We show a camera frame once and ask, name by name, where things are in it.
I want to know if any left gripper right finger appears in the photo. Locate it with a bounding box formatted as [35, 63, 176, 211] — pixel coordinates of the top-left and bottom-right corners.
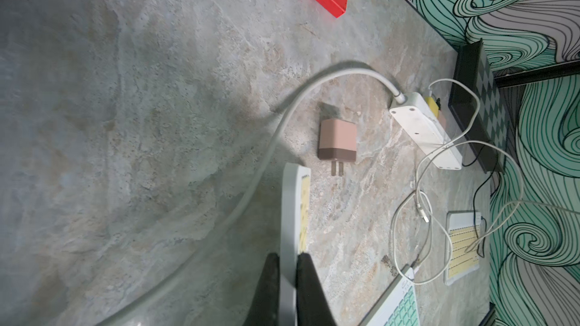
[296, 253, 337, 326]

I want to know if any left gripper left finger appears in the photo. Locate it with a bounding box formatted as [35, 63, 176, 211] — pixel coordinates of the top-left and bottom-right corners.
[243, 253, 280, 326]

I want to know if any green wireless keyboard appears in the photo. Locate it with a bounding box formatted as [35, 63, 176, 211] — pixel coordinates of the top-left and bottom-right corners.
[360, 265, 420, 326]

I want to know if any yellow wireless keyboard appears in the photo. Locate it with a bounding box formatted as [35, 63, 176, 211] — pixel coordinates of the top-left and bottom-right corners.
[444, 211, 481, 286]
[278, 163, 311, 325]

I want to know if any pink charger with white cable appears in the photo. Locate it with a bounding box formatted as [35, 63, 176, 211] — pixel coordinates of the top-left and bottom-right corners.
[317, 119, 357, 177]

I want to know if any white power strip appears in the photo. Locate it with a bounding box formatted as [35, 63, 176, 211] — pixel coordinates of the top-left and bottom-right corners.
[390, 92, 463, 171]

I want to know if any white charging cable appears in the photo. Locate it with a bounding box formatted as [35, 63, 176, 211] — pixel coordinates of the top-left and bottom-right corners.
[409, 139, 580, 225]

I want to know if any white cable of green keyboard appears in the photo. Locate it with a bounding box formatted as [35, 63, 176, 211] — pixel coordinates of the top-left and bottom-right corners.
[390, 78, 527, 286]

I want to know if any yellow charger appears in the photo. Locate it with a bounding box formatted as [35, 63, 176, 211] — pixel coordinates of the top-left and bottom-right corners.
[424, 96, 441, 119]

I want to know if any black checkered board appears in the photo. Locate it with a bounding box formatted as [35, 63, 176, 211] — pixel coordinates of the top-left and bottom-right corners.
[448, 40, 509, 174]

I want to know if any white power strip cord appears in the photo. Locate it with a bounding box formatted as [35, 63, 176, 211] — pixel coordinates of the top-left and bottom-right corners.
[97, 66, 407, 326]

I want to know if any black charging cable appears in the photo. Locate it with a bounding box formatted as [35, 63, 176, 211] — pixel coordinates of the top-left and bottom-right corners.
[461, 144, 499, 259]

